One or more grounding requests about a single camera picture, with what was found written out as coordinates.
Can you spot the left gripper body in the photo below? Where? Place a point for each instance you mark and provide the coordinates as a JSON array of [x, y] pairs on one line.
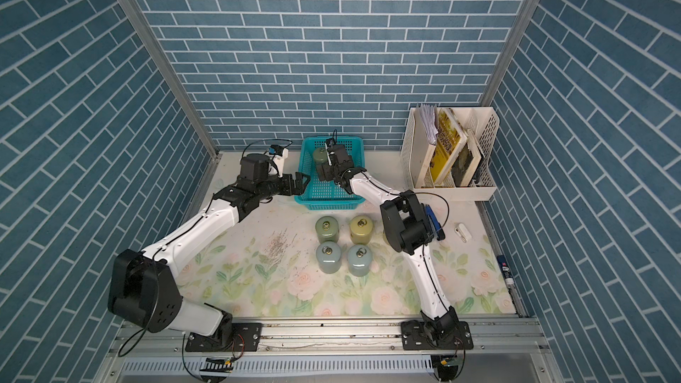
[[285, 187]]

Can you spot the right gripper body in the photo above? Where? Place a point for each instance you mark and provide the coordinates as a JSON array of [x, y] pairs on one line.
[[329, 173]]

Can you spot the yellow green tea canister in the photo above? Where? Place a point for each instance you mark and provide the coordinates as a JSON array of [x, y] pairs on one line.
[[327, 229]]

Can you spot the olive green tea canister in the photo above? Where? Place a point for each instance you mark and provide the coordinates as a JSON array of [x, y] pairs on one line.
[[361, 230]]

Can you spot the grey blue tea canister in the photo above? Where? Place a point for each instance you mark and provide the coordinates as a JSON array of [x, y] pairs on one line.
[[329, 257]]

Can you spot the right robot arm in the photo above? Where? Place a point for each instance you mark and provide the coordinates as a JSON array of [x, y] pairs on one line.
[[410, 227]]

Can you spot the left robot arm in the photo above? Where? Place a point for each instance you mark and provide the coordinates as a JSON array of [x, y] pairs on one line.
[[144, 288]]

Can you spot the teal plastic basket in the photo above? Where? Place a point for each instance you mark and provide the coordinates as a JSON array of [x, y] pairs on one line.
[[321, 195]]

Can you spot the beige pressure file folder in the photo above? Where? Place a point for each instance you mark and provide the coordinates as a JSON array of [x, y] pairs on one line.
[[424, 143]]

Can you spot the white perforated file holder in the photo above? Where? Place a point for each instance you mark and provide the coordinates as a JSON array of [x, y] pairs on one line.
[[484, 122]]

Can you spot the yellow book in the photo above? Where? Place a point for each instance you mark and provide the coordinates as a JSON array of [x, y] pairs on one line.
[[450, 140]]

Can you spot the black book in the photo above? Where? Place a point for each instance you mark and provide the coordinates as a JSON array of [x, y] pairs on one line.
[[467, 163]]

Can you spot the white small device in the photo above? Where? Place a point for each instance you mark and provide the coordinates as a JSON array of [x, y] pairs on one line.
[[463, 233]]

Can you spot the blue marker pen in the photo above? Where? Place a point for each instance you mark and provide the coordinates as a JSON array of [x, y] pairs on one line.
[[506, 271]]

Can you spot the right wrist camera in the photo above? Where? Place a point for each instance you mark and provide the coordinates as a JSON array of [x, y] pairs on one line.
[[329, 151]]

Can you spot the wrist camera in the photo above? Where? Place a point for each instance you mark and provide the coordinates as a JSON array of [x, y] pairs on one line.
[[329, 151], [277, 155]]

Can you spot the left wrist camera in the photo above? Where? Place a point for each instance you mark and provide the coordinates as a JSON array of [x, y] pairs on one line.
[[277, 155]]

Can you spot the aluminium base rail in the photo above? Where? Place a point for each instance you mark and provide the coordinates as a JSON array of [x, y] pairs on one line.
[[492, 348]]

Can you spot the aluminium corner post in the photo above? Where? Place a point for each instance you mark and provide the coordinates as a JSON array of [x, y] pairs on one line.
[[148, 38], [526, 11]]

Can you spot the right aluminium corner post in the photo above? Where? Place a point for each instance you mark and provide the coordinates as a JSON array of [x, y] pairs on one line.
[[526, 11]]

